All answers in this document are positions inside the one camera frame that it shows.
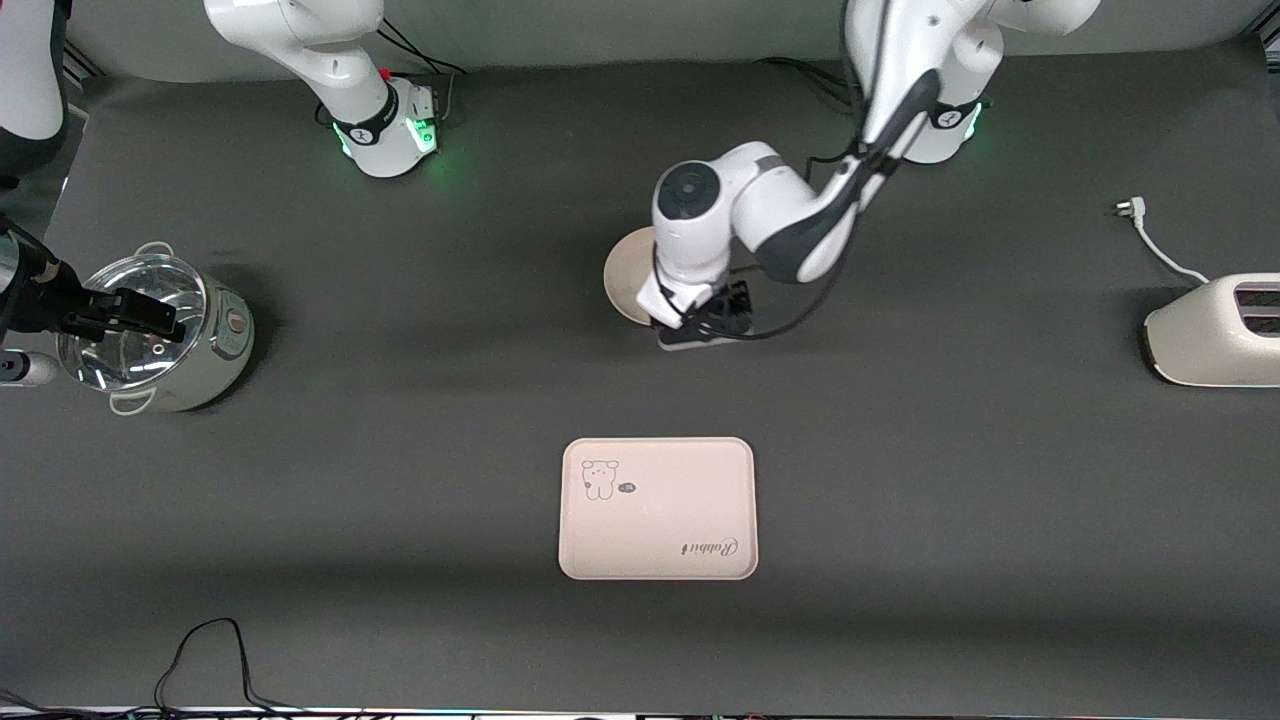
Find round beige plate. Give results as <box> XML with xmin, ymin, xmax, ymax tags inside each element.
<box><xmin>603</xmin><ymin>227</ymin><xmax>663</xmax><ymax>327</ymax></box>

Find beige rectangular rabbit tray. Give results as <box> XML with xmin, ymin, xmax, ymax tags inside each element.
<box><xmin>558</xmin><ymin>437</ymin><xmax>759</xmax><ymax>581</ymax></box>

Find cooking pot with glass lid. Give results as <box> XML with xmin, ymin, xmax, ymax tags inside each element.
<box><xmin>56</xmin><ymin>241</ymin><xmax>256</xmax><ymax>416</ymax></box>

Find dark grey table mat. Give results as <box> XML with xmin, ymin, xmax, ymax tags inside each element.
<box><xmin>0</xmin><ymin>38</ymin><xmax>1280</xmax><ymax>717</ymax></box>

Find cream white toaster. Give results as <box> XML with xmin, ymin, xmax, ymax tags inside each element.
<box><xmin>1144</xmin><ymin>272</ymin><xmax>1280</xmax><ymax>389</ymax></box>

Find black left arm base cables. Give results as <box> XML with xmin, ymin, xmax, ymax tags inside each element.
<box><xmin>754</xmin><ymin>55</ymin><xmax>861</xmax><ymax>113</ymax></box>

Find black arm base cables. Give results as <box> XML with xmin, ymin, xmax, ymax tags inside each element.
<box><xmin>375</xmin><ymin>15</ymin><xmax>467</xmax><ymax>129</ymax></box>
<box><xmin>754</xmin><ymin>55</ymin><xmax>861</xmax><ymax>113</ymax></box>

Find aluminium frame rail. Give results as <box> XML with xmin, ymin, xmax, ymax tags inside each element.
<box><xmin>62</xmin><ymin>38</ymin><xmax>107</xmax><ymax>83</ymax></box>

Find black looped floor cable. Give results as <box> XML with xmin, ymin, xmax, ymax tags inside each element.
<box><xmin>150</xmin><ymin>617</ymin><xmax>301</xmax><ymax>717</ymax></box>

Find black right arm base cables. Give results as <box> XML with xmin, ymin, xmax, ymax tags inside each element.
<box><xmin>375</xmin><ymin>15</ymin><xmax>467</xmax><ymax>129</ymax></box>

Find white toaster power cord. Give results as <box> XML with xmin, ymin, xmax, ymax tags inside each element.
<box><xmin>1114</xmin><ymin>198</ymin><xmax>1213</xmax><ymax>285</ymax></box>

